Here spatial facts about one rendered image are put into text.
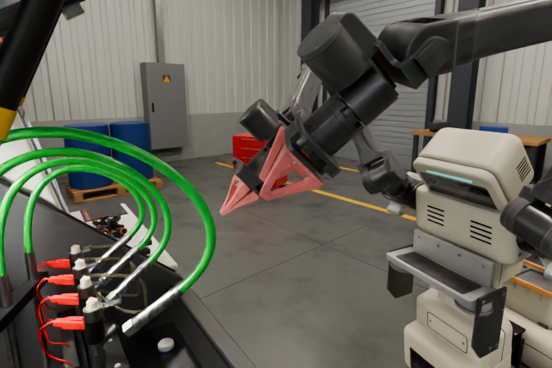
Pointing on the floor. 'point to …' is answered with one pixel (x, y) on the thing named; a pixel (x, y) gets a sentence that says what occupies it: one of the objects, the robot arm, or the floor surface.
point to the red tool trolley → (241, 142)
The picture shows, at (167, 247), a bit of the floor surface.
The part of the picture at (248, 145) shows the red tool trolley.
